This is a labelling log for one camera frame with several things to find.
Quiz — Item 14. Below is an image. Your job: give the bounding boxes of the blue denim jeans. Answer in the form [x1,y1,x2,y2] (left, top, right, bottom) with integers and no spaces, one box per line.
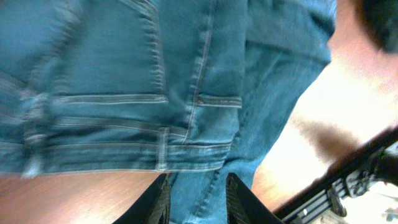
[1,0,337,223]

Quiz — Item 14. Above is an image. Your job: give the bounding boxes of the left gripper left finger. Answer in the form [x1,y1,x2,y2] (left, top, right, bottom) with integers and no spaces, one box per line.
[113,174,170,224]

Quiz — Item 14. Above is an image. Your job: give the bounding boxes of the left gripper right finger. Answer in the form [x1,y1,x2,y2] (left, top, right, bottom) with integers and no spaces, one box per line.
[226,173,284,224]

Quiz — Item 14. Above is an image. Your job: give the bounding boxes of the black garment with red trim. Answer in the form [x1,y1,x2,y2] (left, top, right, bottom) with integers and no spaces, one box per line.
[353,0,397,54]

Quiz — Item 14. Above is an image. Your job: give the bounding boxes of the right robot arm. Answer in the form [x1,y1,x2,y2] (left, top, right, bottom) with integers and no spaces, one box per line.
[274,127,397,224]

